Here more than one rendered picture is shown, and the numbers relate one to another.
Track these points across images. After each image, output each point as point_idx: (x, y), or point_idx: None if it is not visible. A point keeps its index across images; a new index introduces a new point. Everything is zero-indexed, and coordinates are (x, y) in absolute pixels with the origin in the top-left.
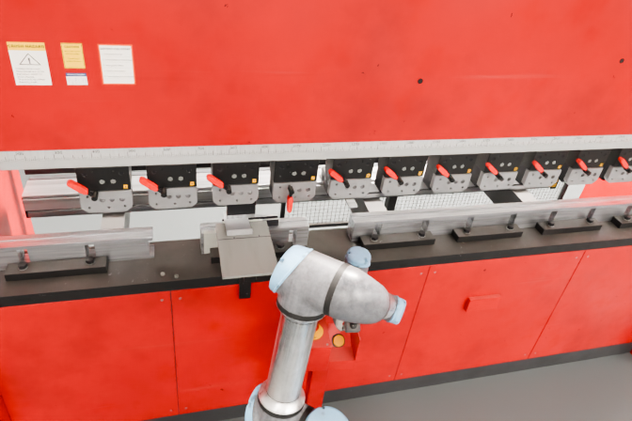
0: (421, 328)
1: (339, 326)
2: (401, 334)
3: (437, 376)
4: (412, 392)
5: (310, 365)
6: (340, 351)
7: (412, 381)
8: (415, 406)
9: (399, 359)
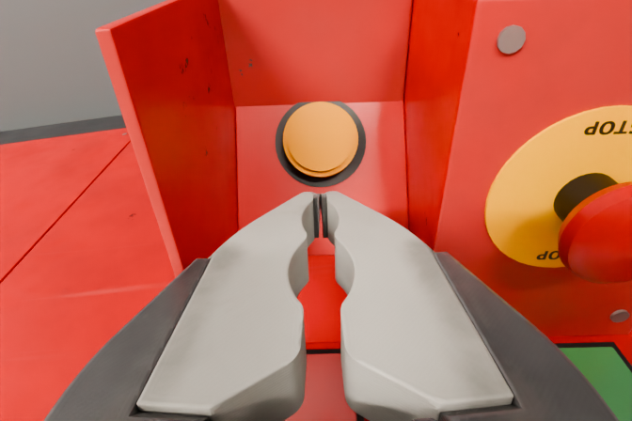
0: (19, 226)
1: (379, 231)
2: (85, 211)
3: (54, 133)
4: (114, 108)
5: None
6: (309, 64)
7: (108, 125)
8: (107, 79)
9: (117, 157)
